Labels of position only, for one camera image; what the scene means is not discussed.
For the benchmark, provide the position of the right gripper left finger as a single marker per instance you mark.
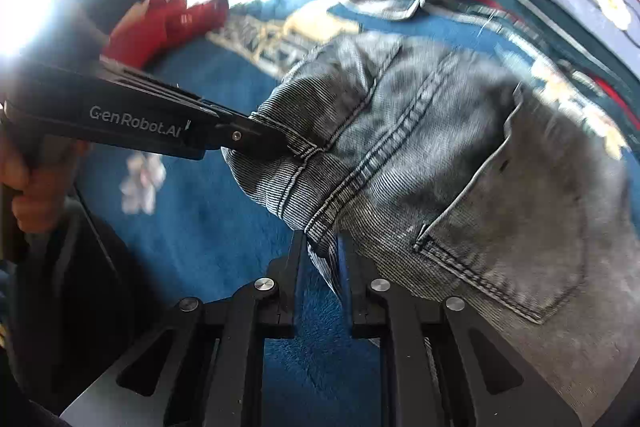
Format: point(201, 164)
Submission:
point(202, 364)

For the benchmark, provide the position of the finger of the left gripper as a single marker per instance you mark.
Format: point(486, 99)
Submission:
point(236, 131)

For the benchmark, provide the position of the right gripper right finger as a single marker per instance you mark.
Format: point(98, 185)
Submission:
point(441, 363)

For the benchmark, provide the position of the grey denim pants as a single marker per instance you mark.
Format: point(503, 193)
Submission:
point(455, 179)

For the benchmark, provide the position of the person left hand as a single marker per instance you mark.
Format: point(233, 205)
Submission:
point(41, 191)

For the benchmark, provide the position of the blue deer pattern blanket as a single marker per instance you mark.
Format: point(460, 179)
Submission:
point(177, 228)

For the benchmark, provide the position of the red garment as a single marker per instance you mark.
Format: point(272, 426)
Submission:
point(158, 26)

